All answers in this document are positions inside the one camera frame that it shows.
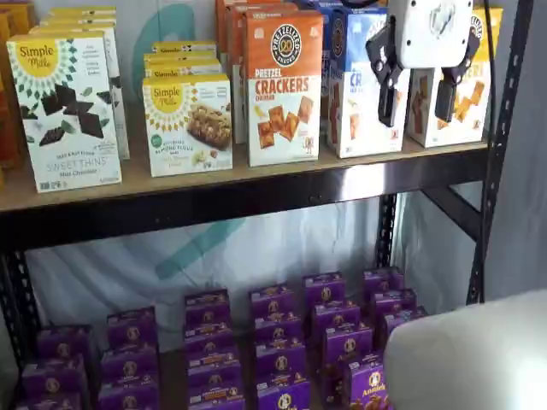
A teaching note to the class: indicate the yellow white pretzel crackers box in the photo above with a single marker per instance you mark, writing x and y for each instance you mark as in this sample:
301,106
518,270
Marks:
470,107

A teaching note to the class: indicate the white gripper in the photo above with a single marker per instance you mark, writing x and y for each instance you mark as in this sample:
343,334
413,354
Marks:
427,34

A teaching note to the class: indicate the purple Annie's snack box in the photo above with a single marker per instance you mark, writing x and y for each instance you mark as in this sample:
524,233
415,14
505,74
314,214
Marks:
384,284
278,331
337,320
401,320
129,367
217,397
325,292
209,339
53,380
272,303
367,388
207,309
349,346
51,402
129,399
64,343
213,371
132,329
284,397
281,363
395,305

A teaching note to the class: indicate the wooden shelf board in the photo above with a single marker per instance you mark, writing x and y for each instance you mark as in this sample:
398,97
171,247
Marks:
137,179

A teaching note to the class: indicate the blue white pretzel crackers box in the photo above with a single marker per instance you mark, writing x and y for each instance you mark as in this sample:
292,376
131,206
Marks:
325,25
354,107

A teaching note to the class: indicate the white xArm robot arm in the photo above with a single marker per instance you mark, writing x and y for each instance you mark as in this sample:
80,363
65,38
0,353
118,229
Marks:
470,354

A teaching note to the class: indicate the Simple Mills almond bars box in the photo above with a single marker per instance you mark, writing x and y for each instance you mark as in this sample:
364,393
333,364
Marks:
184,66
188,128
184,47

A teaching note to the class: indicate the black metal wood shelf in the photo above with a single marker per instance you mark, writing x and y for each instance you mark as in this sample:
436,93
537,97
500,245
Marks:
128,265

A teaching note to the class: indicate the dark orange snack box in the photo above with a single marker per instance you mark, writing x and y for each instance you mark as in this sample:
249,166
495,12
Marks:
21,17
8,107

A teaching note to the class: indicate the orange pretzel crackers box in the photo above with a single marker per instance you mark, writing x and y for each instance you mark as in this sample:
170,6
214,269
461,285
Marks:
221,25
284,94
237,102

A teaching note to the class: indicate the black metal shelf frame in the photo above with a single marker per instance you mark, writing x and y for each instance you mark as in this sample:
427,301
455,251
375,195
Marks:
171,213

